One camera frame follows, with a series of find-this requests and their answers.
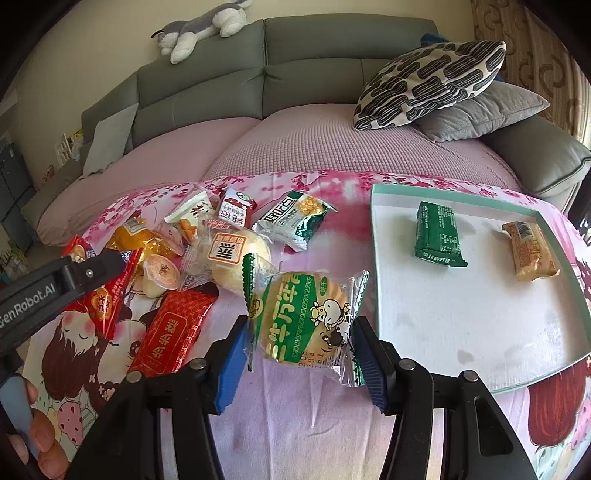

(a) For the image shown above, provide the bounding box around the jelly cup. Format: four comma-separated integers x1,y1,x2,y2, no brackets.
141,255,181,298

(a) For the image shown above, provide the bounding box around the green and white cracker packet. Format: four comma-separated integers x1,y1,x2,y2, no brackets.
252,191,338,252

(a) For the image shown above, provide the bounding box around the grey pillow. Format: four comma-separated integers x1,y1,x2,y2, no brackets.
413,82,552,143

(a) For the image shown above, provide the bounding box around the light grey cushion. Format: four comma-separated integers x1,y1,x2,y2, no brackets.
78,102,139,180

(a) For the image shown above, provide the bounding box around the clear steamed cake packet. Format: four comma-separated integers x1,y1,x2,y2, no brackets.
182,217,273,296

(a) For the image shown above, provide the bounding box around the beige patterned curtain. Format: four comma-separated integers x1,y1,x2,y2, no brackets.
471,0,591,144

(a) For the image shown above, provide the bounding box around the small white snack packet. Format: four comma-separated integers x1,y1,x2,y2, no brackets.
165,191,218,241

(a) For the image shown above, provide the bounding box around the person's left hand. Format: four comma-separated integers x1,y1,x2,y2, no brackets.
4,381,70,480

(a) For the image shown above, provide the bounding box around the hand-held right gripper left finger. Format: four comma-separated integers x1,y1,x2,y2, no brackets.
69,315,253,480

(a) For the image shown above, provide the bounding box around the dark green snack packet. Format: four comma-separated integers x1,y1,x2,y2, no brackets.
414,201,468,268

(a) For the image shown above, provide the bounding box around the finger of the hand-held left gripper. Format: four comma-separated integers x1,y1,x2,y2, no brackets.
69,248,143,297

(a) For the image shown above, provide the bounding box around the black and white patterned pillow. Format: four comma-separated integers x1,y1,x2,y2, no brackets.
353,41,507,131

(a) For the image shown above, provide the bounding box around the grey and white plush dog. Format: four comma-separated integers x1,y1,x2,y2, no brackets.
151,0,254,64

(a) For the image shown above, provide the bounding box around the long red snack packet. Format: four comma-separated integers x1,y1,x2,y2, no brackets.
62,235,144,340

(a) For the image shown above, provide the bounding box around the pink waffle sofa cover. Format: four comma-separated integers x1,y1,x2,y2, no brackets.
37,102,525,247

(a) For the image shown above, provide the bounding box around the small red and white packet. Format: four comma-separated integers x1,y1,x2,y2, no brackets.
216,188,258,229

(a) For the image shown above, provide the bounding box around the grey-green sofa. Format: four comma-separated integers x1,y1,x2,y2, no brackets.
21,16,591,245

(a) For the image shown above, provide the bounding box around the pink printed blanket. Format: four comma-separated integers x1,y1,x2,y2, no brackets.
14,170,591,480

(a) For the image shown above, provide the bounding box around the green-rimmed white cardboard box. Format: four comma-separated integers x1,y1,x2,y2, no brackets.
370,183,591,395

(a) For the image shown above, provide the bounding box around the dark grey cabinet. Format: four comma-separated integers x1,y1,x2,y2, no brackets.
0,141,35,252

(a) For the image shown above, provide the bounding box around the yellow-orange snack packet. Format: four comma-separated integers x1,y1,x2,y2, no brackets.
106,217,178,261

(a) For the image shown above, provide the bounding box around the tan snack packet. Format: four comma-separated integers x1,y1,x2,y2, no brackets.
502,220,560,282

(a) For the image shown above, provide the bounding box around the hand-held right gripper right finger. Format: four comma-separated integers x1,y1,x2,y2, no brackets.
351,318,532,480

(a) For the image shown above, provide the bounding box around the green round cake packet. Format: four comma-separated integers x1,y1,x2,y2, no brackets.
242,253,370,388

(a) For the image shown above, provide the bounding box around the red patterned snack packet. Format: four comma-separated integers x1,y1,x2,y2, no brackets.
127,288,218,379

